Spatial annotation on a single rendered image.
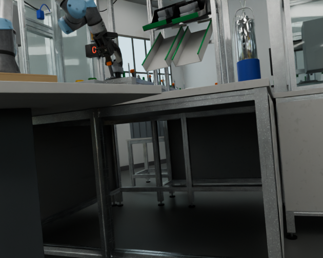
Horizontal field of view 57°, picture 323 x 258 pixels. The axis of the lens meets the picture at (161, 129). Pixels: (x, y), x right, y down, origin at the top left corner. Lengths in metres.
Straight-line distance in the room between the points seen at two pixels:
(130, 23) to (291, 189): 4.85
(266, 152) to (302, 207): 0.83
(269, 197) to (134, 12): 5.43
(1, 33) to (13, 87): 0.48
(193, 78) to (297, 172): 4.80
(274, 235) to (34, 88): 0.94
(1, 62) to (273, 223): 1.13
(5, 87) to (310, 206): 1.65
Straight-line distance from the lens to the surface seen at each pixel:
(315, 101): 1.88
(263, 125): 1.15
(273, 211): 1.19
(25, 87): 0.82
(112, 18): 3.01
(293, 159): 1.88
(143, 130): 3.58
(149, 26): 1.50
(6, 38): 1.26
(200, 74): 6.31
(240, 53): 2.20
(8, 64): 1.23
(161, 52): 1.53
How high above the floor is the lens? 0.71
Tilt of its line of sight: level
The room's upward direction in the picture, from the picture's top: 5 degrees counter-clockwise
